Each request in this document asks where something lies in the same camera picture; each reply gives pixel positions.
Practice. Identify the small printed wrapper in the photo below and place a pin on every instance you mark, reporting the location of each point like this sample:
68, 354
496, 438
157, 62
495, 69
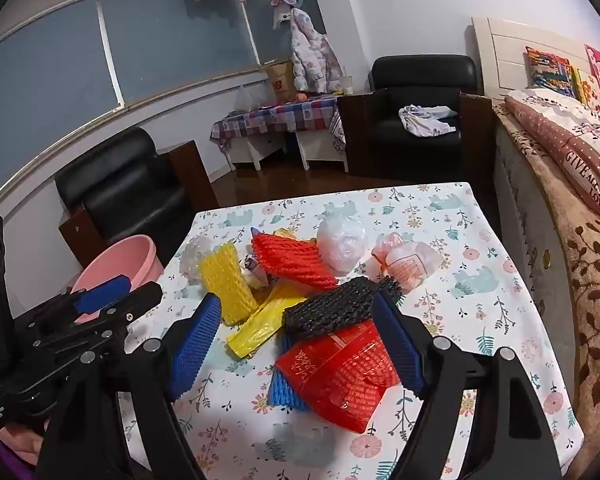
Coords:
254, 272

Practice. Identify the colourful printed pillow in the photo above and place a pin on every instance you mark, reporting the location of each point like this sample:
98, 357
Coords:
550, 70

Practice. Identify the red plastic bag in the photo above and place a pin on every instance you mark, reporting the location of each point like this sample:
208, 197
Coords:
340, 375

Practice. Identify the patterned puffer jacket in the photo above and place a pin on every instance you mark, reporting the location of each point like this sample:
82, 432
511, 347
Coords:
312, 55

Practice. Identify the red foam net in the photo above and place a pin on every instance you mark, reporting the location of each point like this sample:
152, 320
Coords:
290, 260

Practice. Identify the pink dotted quilt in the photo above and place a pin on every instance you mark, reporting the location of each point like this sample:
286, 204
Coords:
560, 145

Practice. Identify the pink plastic bucket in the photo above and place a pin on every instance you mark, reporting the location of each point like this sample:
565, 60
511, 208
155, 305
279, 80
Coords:
130, 260

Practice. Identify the yellow printed pillow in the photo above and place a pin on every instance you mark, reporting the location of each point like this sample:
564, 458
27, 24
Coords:
587, 90

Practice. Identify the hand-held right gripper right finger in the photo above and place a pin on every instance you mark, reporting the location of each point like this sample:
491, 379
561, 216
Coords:
400, 347

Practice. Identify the blue foam net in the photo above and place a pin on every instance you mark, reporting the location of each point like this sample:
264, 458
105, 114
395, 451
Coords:
285, 395

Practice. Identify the pink plastic bag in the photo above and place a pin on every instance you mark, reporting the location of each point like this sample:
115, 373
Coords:
405, 265

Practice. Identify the table with checkered cloth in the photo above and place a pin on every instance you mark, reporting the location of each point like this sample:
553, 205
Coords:
280, 115

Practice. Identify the cup with straw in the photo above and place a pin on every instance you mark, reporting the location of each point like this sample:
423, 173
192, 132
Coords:
347, 86

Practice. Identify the crumpled light cloth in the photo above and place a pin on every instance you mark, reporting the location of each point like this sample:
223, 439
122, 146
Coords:
425, 120

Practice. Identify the white side table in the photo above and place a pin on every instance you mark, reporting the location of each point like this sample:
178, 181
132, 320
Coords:
315, 147

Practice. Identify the white hat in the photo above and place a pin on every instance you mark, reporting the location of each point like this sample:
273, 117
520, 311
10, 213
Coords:
281, 17

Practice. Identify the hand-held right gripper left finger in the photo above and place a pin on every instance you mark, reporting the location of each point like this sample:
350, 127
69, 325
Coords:
195, 347

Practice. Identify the yellow foam net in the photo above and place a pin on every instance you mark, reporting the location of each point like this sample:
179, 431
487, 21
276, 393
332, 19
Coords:
225, 285

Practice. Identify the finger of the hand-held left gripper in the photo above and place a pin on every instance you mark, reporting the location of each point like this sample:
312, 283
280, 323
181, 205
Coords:
130, 307
102, 295

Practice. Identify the white plastic bag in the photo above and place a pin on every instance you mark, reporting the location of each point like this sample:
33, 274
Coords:
340, 245

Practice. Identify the black foam net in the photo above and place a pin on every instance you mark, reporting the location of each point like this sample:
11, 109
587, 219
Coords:
330, 315

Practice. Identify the clear plastic wrap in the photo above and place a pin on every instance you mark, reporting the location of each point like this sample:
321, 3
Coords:
195, 255

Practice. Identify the black leather armchair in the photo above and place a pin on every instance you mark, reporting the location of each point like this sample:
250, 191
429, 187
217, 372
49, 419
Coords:
120, 185
415, 95

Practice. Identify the bed with floral blanket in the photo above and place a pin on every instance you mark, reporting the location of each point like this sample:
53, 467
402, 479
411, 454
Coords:
595, 270

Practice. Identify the banana peel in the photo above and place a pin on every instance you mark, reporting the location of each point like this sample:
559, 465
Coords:
286, 234

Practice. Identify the person's left forearm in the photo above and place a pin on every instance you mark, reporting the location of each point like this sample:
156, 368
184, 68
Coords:
20, 447

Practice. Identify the window with blue blinds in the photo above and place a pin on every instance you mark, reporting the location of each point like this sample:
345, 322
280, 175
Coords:
155, 45

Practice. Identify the beige bed base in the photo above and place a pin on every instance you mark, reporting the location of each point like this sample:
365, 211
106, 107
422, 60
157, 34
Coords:
525, 220

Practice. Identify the brown paper bag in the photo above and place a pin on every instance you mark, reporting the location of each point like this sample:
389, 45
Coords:
281, 82

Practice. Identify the clear plastic bag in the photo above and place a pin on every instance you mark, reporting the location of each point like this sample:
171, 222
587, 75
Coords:
244, 100

